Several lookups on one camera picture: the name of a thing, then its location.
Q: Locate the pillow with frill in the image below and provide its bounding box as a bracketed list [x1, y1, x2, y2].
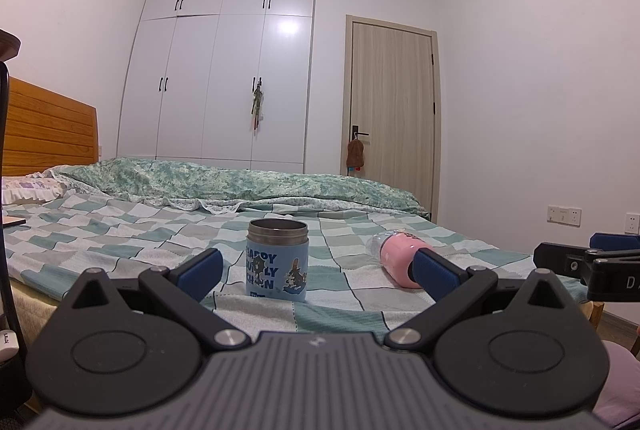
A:
[1, 176, 65, 205]

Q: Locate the white wardrobe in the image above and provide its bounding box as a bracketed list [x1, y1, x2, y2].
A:
[117, 0, 314, 173]

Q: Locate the blue cartoon steel cup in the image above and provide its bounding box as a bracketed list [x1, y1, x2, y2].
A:
[245, 219, 309, 302]

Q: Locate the white wall socket right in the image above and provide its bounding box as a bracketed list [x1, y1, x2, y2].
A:
[624, 213, 640, 235]

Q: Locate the checkered green bed sheet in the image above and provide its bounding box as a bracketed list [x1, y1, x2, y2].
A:
[0, 191, 591, 341]

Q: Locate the wooden door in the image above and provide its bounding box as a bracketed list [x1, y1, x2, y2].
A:
[340, 15, 442, 221]

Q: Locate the black door handle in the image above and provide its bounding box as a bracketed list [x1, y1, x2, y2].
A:
[352, 124, 368, 141]

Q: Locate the pink bottle lying down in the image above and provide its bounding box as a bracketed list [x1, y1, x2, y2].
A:
[367, 231, 431, 289]

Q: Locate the wooden headboard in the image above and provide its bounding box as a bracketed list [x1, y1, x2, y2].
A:
[2, 78, 99, 176]

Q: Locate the tassel ornament on wardrobe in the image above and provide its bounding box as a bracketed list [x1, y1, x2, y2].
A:
[250, 78, 264, 132]

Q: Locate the green floral duvet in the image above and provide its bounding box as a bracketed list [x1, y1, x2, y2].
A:
[43, 158, 431, 220]

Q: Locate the white wall socket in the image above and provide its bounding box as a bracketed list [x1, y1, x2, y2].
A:
[624, 213, 640, 235]
[547, 205, 582, 227]

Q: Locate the brown plush toy hanging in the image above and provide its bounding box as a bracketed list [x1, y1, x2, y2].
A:
[346, 137, 364, 173]

